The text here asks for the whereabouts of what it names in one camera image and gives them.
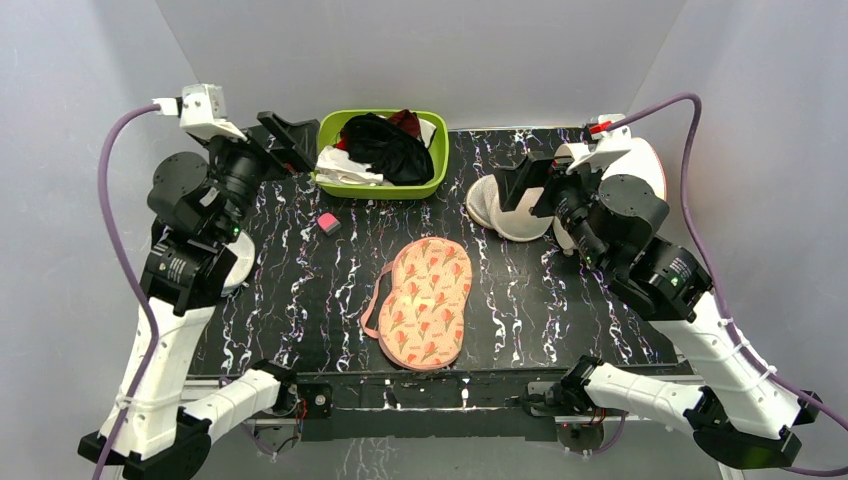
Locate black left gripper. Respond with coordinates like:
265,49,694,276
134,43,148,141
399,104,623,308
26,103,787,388
201,112,318,243

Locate black bra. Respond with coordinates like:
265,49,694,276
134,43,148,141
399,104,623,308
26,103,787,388
335,113,435,186

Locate floral mesh laundry bag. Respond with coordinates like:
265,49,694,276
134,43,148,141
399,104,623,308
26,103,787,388
360,237,475,372

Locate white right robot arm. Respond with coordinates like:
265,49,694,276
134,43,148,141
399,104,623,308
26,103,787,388
494,131,818,470

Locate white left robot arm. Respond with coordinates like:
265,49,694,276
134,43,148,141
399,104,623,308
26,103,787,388
77,84,320,479

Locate white mesh laundry bag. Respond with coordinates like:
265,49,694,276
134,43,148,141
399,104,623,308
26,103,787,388
465,175,553,242

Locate grey round mesh laundry bag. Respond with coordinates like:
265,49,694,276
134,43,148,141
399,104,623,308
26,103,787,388
221,231,257,297

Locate green plastic basin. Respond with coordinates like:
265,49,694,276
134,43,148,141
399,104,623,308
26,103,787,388
312,109,449,200

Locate white crumpled garment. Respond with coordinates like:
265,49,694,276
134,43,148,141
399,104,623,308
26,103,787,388
314,145,385,186

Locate small pink block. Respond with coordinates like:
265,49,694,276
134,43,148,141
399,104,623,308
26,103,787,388
317,213,341,236

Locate dark red white garment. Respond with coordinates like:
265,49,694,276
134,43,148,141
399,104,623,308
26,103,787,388
387,109,438,149

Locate white cylindrical drum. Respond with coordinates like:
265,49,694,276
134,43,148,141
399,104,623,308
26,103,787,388
552,138,667,256

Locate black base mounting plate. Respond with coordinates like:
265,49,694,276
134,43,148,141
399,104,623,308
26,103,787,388
295,368,604,451

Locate aluminium frame rail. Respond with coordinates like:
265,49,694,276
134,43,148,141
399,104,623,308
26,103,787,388
129,374,729,425

